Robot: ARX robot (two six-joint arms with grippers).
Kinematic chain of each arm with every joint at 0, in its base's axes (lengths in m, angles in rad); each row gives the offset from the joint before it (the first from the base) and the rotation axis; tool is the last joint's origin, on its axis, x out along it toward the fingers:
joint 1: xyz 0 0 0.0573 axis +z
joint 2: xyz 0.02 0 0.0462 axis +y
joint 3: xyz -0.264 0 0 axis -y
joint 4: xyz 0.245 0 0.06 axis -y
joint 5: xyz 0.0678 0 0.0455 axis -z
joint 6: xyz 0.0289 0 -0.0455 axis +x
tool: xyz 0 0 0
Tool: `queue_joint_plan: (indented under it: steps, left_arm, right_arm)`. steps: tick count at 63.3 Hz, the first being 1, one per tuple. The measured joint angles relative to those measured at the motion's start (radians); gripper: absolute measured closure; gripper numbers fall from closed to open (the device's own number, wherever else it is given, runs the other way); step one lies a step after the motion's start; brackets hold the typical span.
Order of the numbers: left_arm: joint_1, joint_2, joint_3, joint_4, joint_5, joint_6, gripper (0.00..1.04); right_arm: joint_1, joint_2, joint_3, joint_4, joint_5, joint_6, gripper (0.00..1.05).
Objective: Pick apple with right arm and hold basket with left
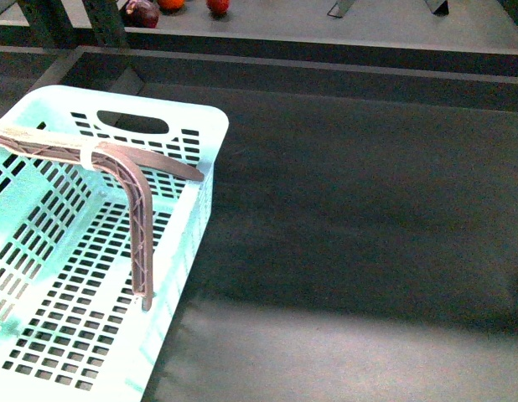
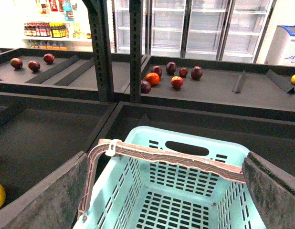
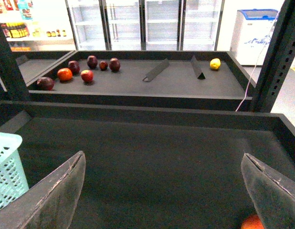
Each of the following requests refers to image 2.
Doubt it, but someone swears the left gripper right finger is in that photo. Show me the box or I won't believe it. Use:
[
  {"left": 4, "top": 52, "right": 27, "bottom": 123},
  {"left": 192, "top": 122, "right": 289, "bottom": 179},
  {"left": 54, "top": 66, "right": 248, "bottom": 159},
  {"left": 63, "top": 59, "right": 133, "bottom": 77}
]
[{"left": 242, "top": 152, "right": 295, "bottom": 229}]

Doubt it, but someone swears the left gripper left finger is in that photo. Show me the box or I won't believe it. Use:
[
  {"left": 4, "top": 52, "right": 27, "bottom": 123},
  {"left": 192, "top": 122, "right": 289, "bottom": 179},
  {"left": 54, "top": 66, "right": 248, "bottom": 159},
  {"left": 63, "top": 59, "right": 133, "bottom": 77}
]
[{"left": 0, "top": 151, "right": 88, "bottom": 229}]

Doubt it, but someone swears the light blue plastic basket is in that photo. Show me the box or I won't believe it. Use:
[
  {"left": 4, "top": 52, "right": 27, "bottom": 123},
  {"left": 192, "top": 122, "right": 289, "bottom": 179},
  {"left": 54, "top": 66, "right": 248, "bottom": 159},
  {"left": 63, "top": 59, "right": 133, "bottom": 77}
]
[{"left": 75, "top": 126, "right": 265, "bottom": 229}]

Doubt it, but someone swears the red yellow apple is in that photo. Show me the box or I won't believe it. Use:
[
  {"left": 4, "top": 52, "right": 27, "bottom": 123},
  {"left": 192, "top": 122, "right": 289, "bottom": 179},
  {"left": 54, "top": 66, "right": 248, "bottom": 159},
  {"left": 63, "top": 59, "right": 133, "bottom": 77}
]
[{"left": 171, "top": 76, "right": 183, "bottom": 88}]

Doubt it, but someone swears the small dark red apple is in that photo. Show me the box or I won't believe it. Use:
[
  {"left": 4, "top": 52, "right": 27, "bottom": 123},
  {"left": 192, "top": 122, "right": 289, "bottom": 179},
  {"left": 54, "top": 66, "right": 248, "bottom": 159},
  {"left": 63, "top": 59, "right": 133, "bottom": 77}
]
[{"left": 179, "top": 68, "right": 188, "bottom": 78}]

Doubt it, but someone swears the orange red apple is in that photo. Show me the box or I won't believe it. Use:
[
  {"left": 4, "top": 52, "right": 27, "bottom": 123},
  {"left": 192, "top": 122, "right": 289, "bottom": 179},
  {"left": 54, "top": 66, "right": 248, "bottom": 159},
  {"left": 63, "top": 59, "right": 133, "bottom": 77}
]
[{"left": 145, "top": 73, "right": 160, "bottom": 86}]

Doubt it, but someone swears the lower right black tray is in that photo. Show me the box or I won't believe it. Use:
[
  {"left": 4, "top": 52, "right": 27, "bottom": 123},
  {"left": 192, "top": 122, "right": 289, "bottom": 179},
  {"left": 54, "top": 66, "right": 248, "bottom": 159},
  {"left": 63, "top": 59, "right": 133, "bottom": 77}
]
[{"left": 93, "top": 102, "right": 295, "bottom": 177}]

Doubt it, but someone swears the black tray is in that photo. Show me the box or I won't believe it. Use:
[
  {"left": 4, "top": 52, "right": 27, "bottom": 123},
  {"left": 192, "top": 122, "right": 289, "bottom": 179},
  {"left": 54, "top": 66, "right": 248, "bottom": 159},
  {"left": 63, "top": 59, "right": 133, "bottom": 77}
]
[
  {"left": 93, "top": 102, "right": 295, "bottom": 177},
  {"left": 0, "top": 48, "right": 143, "bottom": 103},
  {"left": 141, "top": 56, "right": 295, "bottom": 122},
  {"left": 0, "top": 92, "right": 118, "bottom": 213}
]

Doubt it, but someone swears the lower left black tray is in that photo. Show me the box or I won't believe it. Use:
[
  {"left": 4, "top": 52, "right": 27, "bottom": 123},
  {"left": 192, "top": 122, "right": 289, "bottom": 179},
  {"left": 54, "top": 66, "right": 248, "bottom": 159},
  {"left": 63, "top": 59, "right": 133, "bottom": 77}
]
[{"left": 0, "top": 92, "right": 118, "bottom": 213}]

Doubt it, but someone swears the white zip tie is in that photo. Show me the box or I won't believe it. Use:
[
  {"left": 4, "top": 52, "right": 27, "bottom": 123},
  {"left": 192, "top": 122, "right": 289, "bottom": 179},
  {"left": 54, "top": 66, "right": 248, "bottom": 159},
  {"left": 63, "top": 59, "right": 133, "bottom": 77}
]
[{"left": 105, "top": 139, "right": 122, "bottom": 157}]

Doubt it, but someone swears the upper right black tray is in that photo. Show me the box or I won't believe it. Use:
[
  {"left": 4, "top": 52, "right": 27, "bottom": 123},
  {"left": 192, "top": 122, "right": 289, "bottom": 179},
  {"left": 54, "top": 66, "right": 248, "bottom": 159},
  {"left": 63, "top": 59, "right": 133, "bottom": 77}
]
[{"left": 141, "top": 56, "right": 295, "bottom": 122}]

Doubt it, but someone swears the black shelf divider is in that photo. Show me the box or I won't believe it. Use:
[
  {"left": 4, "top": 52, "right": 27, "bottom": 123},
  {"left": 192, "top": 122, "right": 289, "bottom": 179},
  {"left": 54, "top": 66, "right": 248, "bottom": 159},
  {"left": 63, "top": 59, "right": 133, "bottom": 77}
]
[
  {"left": 232, "top": 71, "right": 246, "bottom": 94},
  {"left": 54, "top": 58, "right": 94, "bottom": 86},
  {"left": 265, "top": 69, "right": 295, "bottom": 94},
  {"left": 26, "top": 55, "right": 80, "bottom": 84}
]

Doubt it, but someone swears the upper left black tray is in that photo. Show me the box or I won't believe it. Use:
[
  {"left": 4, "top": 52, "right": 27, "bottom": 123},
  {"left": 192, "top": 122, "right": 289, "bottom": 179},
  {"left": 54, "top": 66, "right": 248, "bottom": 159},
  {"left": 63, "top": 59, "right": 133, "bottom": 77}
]
[{"left": 0, "top": 48, "right": 143, "bottom": 103}]

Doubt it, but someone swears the white chest freezer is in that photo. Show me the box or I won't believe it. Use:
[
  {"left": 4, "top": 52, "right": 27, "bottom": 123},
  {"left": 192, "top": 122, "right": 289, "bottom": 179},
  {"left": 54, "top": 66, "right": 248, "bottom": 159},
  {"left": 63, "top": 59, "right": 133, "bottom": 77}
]
[{"left": 264, "top": 25, "right": 295, "bottom": 67}]

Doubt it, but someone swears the glass door refrigerator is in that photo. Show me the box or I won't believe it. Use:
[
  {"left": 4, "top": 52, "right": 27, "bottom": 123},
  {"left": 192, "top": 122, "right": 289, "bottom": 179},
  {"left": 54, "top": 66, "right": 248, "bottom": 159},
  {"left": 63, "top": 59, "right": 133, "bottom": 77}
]
[{"left": 111, "top": 0, "right": 277, "bottom": 64}]

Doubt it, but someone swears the white grocery shelf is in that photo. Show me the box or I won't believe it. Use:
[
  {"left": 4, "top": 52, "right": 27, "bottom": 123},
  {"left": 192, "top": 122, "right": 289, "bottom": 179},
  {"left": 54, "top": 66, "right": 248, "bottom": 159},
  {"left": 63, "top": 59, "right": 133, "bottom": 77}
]
[{"left": 17, "top": 0, "right": 92, "bottom": 52}]

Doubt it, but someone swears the black perforated upright post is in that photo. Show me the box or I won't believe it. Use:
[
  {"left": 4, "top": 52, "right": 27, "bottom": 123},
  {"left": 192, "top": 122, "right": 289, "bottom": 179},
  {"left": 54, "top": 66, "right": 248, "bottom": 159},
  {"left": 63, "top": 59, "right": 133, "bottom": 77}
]
[
  {"left": 129, "top": 0, "right": 143, "bottom": 103},
  {"left": 83, "top": 0, "right": 114, "bottom": 102}
]

